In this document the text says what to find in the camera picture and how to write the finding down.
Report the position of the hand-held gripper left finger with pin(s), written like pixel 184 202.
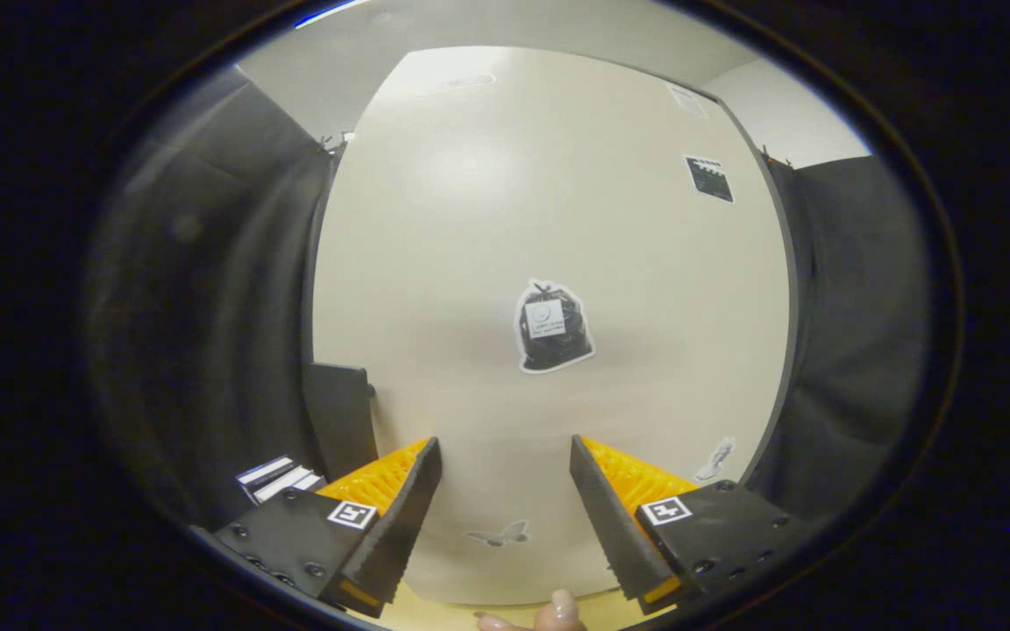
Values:
pixel 395 526

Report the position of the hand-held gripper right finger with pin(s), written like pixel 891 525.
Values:
pixel 615 517

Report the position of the dark grey shoe cabinet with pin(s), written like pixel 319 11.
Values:
pixel 340 421

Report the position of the dark blue book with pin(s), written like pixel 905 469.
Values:
pixel 261 471

